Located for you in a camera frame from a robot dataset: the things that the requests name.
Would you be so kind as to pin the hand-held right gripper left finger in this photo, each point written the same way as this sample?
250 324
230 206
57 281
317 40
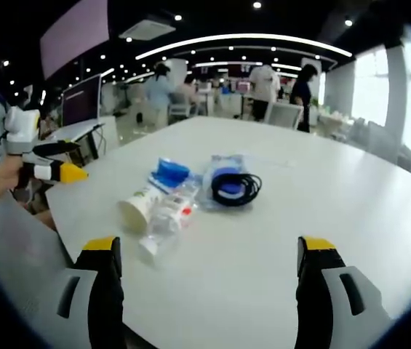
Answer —
105 291

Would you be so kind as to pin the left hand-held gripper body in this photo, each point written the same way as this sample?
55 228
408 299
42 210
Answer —
21 127

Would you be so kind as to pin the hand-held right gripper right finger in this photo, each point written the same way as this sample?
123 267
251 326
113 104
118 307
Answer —
321 291

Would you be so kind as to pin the white paper cup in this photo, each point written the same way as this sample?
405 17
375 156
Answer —
136 211

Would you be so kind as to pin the clear plastic bottle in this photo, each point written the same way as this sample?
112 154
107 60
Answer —
168 225

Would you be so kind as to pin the blue tissue packet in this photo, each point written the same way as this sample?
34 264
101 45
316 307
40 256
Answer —
170 176

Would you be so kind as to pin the person's left hand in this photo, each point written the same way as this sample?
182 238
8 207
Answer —
3 174

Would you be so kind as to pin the white side desk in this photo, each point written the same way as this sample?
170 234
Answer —
78 132

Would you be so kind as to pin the computer monitor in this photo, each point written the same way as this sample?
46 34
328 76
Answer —
80 103

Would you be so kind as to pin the white table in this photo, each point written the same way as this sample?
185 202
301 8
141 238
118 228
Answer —
263 225

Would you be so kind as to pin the person's grey-clad leg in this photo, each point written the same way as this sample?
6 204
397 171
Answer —
19 254

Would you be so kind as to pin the ceiling air conditioner vent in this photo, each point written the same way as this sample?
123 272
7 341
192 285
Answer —
146 30

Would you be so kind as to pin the white office chair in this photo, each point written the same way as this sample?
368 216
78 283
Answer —
284 115

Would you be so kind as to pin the hanging wall screen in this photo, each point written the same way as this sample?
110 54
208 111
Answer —
76 36

